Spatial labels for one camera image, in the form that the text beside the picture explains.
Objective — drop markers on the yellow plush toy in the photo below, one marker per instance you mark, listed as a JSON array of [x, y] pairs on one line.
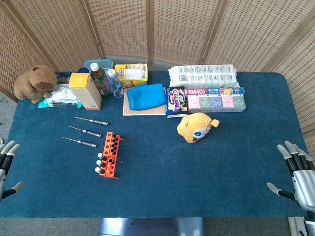
[[194, 127]]

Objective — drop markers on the grey robot torso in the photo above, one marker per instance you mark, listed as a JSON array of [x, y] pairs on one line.
[[147, 227]]

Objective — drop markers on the tall yellow cream carton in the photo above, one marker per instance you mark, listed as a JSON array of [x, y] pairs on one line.
[[85, 93]]

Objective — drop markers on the dark blue round cap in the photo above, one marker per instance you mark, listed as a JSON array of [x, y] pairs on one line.
[[83, 70]]

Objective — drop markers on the green tea bottle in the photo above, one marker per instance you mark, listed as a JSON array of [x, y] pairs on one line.
[[101, 81]]

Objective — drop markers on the light blue plastic container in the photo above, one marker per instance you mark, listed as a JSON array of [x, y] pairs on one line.
[[105, 64]]

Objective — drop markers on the white metal frame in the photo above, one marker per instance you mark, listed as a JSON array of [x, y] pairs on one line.
[[295, 226]]

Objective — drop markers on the pastel tissue multipack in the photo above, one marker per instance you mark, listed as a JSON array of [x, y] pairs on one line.
[[216, 103]]

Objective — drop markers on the teal wet wipes pack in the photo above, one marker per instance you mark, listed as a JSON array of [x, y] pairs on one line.
[[61, 96]]

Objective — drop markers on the dark blue carpet mat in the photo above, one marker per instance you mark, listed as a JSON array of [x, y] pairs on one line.
[[172, 172]]

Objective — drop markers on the white paper towel pack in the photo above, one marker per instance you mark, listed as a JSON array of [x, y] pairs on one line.
[[201, 76]]

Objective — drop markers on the dark purple pad pack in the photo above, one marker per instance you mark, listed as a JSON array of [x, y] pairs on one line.
[[176, 100]]

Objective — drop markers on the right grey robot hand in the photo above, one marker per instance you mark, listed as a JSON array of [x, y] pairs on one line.
[[304, 184]]

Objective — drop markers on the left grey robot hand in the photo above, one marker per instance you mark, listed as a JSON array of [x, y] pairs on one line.
[[8, 152]]

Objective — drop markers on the clear water bottle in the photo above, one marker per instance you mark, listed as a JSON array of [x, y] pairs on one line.
[[115, 84]]

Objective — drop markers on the black silver-capped precision screwdriver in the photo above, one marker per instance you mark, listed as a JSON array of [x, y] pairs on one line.
[[99, 162], [100, 155], [101, 122], [89, 144], [98, 169], [94, 134]]

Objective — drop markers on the orange tube rack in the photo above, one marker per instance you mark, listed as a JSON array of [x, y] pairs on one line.
[[106, 145]]

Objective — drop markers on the brown capybara plush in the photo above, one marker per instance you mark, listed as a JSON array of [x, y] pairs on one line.
[[34, 81]]

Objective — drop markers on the plastic food wrap box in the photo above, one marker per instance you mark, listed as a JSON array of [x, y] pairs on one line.
[[197, 91]]

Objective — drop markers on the wicker folding screen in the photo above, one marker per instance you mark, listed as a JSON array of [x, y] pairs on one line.
[[123, 24]]

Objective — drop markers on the yellow snack bag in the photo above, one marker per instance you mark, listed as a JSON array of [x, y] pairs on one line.
[[130, 73]]

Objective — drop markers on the blue folded cloth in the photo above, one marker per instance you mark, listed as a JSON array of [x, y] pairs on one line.
[[145, 97]]

